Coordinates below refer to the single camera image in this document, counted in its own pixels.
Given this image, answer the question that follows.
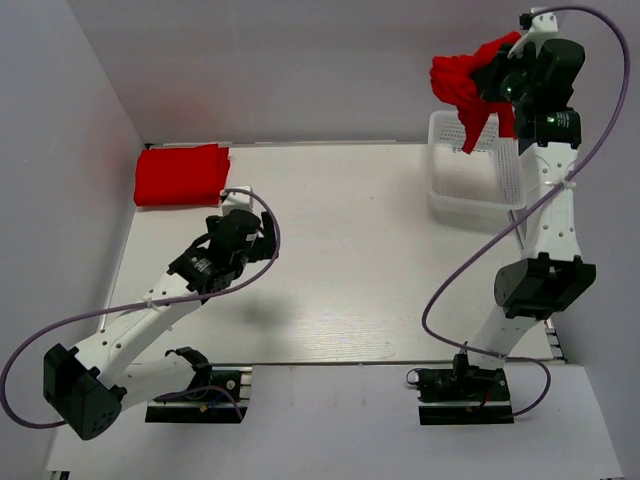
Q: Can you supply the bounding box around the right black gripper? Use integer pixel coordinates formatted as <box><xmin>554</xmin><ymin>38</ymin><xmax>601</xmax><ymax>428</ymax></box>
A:
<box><xmin>470</xmin><ymin>42</ymin><xmax>537</xmax><ymax>109</ymax></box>

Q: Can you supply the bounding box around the red t shirt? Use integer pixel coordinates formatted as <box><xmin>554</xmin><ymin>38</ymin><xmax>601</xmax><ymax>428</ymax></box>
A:
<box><xmin>430</xmin><ymin>32</ymin><xmax>521</xmax><ymax>154</ymax></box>
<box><xmin>133</xmin><ymin>144</ymin><xmax>231</xmax><ymax>207</ymax></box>

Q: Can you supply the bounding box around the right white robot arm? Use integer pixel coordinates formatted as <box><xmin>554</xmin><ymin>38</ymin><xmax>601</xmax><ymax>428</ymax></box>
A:
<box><xmin>450</xmin><ymin>38</ymin><xmax>596</xmax><ymax>399</ymax></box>

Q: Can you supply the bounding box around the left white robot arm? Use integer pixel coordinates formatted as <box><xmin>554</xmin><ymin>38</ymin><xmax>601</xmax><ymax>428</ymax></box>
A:
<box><xmin>44</xmin><ymin>209</ymin><xmax>279</xmax><ymax>440</ymax></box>

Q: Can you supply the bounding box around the folded red t shirt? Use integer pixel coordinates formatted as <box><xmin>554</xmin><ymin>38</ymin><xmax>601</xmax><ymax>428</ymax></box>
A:
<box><xmin>133</xmin><ymin>144</ymin><xmax>231</xmax><ymax>207</ymax></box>

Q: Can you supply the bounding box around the white plastic basket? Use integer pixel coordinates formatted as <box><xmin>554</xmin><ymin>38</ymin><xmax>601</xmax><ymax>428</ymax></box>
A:
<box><xmin>426</xmin><ymin>110</ymin><xmax>526</xmax><ymax>218</ymax></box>

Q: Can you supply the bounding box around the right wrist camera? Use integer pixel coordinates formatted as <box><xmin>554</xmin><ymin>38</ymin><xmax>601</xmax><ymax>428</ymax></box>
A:
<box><xmin>508</xmin><ymin>8</ymin><xmax>559</xmax><ymax>58</ymax></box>

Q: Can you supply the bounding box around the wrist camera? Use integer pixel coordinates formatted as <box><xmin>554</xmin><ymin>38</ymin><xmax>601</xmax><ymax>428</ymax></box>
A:
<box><xmin>508</xmin><ymin>8</ymin><xmax>559</xmax><ymax>58</ymax></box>
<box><xmin>220</xmin><ymin>185</ymin><xmax>253</xmax><ymax>216</ymax></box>

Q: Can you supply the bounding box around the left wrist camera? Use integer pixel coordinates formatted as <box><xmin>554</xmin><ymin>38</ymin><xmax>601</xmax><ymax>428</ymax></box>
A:
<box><xmin>220</xmin><ymin>185</ymin><xmax>253</xmax><ymax>216</ymax></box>

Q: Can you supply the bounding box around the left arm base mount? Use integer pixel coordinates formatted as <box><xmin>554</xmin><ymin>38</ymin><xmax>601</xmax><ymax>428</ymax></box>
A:
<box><xmin>145</xmin><ymin>366</ymin><xmax>252</xmax><ymax>425</ymax></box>

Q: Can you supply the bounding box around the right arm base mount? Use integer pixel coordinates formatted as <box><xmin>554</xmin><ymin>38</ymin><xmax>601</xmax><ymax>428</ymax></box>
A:
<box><xmin>406</xmin><ymin>368</ymin><xmax>514</xmax><ymax>426</ymax></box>

